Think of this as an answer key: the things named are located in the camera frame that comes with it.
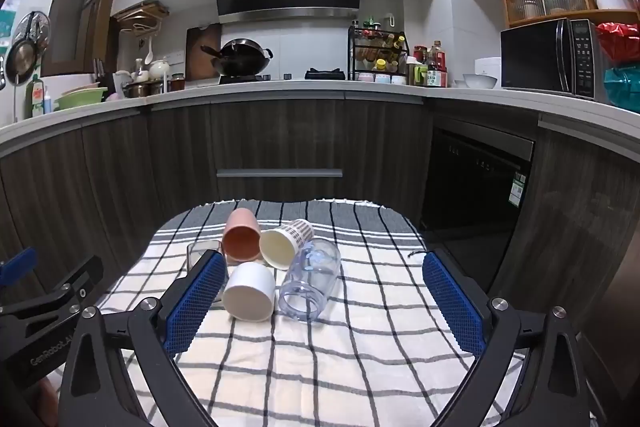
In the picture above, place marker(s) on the wooden wall rack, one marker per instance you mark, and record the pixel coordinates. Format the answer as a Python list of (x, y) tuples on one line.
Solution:
[(142, 17)]

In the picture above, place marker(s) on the green dish soap bottle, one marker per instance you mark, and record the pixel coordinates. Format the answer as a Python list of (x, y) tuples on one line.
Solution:
[(38, 99)]

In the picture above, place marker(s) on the red plastic bag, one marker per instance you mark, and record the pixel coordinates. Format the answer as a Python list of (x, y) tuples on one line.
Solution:
[(617, 42)]

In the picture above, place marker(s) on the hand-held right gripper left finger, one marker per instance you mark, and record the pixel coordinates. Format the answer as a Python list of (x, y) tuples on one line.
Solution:
[(197, 302)]

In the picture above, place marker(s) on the steel pot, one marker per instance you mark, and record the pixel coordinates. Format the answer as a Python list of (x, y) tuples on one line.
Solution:
[(142, 89)]

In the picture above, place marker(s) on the white rice cooker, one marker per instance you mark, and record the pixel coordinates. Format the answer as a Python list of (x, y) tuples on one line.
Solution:
[(487, 66)]

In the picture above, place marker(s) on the dark wood base cabinets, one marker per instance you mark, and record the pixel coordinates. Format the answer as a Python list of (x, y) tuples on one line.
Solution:
[(280, 137)]

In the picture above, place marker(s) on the black wok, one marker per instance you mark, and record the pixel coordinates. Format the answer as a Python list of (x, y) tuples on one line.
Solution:
[(242, 59)]

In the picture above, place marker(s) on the white kettle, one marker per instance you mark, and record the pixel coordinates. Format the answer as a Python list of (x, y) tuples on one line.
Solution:
[(159, 69)]

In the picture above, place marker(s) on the teal plastic bag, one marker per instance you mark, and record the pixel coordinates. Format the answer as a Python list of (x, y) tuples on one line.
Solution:
[(622, 89)]

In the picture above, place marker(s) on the clear blue-tinted plastic cup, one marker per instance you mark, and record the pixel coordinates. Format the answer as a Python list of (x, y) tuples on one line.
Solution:
[(310, 277)]

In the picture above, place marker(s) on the hanging frying pan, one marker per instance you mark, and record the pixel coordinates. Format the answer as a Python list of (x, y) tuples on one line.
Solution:
[(22, 57)]

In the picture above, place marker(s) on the large white bowl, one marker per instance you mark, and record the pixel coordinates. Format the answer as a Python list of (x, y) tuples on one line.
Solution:
[(480, 81)]

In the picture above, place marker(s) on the dotted print paper cup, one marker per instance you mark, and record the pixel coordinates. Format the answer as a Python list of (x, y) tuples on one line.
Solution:
[(277, 247)]

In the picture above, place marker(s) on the pink cup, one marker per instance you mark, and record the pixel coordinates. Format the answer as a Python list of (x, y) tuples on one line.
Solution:
[(240, 237)]

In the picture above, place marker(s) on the white jug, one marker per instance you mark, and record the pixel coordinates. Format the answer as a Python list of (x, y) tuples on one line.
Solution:
[(121, 83)]

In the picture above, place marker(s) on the dark sauce bottle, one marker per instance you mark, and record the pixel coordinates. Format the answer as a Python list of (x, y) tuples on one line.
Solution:
[(436, 67)]

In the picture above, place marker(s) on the white pot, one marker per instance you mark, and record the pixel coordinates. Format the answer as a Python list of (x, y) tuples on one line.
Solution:
[(612, 0)]

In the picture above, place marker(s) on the black microwave oven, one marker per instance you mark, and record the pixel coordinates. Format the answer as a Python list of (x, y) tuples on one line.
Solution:
[(540, 57)]

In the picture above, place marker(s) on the brown framed window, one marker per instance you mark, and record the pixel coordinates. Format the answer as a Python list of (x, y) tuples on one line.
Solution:
[(80, 7)]

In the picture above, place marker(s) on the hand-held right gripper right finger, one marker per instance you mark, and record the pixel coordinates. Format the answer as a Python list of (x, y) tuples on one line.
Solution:
[(452, 307)]

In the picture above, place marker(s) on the green plastic basin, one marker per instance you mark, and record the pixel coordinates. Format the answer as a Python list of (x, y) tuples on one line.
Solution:
[(80, 98)]

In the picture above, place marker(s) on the dark wooden cutting board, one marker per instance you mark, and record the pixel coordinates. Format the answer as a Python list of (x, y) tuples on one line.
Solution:
[(199, 39)]

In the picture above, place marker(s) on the gas stove top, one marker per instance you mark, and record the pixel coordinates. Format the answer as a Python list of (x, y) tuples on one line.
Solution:
[(325, 74)]

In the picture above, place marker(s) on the black built-in dishwasher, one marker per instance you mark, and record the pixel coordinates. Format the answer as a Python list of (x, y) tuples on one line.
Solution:
[(470, 187)]

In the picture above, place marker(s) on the white cup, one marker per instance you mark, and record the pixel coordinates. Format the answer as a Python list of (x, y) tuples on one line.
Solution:
[(247, 294)]

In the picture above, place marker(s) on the small clear glass cup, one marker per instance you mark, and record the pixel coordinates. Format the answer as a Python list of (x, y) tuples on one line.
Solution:
[(199, 249)]

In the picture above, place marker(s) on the black spice rack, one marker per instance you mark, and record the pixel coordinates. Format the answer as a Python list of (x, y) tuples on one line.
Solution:
[(375, 57)]

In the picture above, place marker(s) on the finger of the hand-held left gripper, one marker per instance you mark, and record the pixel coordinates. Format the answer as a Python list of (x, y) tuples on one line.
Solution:
[(75, 284), (17, 269)]

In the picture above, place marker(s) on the black and white checked cloth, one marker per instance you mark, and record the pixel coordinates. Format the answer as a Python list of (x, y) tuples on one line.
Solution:
[(350, 332)]

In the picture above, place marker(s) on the green lidded cup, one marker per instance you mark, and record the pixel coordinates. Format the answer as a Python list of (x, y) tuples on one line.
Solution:
[(417, 74)]

